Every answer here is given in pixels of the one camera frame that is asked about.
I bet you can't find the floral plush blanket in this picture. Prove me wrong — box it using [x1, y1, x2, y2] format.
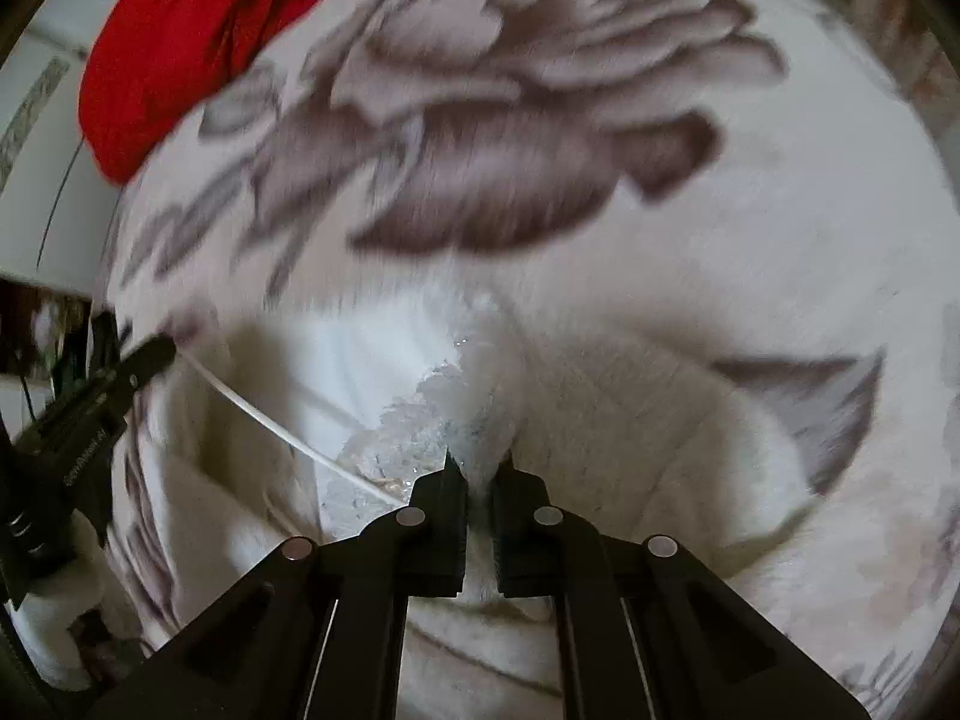
[105, 0, 960, 720]

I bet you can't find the red cloth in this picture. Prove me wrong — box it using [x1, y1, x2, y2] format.
[79, 0, 353, 185]

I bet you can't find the white fluffy sweater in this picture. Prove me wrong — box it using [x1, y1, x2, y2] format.
[15, 285, 820, 720]

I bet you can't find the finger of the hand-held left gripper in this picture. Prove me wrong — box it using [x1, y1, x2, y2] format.
[105, 335, 179, 395]

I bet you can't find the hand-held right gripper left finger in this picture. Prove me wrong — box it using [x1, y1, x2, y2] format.
[90, 448, 470, 720]

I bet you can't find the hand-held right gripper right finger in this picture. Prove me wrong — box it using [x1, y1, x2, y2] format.
[491, 452, 872, 720]

